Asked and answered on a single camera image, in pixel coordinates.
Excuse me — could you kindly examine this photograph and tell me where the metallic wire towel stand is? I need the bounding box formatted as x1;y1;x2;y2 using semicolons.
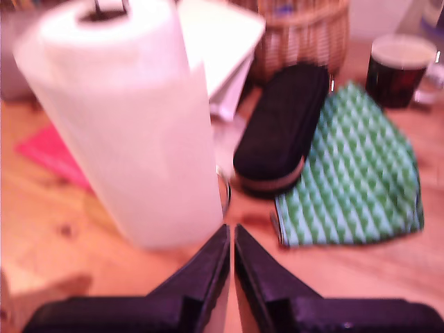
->
92;0;232;213

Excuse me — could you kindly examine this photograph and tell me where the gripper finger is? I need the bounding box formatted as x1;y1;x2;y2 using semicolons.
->
234;224;322;333
147;224;231;333

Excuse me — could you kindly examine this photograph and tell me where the white paper towel roll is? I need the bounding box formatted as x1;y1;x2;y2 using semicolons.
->
13;0;225;249

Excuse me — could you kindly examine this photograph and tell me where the pink paper sheet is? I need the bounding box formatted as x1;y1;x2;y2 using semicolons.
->
14;124;94;195

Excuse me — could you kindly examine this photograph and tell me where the black zip case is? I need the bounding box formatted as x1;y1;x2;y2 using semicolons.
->
232;63;330;200

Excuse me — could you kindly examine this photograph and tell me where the dark patterned mug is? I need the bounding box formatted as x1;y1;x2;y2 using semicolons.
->
364;33;438;109

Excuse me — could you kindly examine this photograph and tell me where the wicker basket with handle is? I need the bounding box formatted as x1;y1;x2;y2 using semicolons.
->
228;0;350;86

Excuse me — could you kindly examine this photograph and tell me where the green wave pattern pouch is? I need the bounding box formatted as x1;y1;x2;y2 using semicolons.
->
270;81;426;248

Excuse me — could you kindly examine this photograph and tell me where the white folded paper bag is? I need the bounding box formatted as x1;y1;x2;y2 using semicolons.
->
176;0;267;121

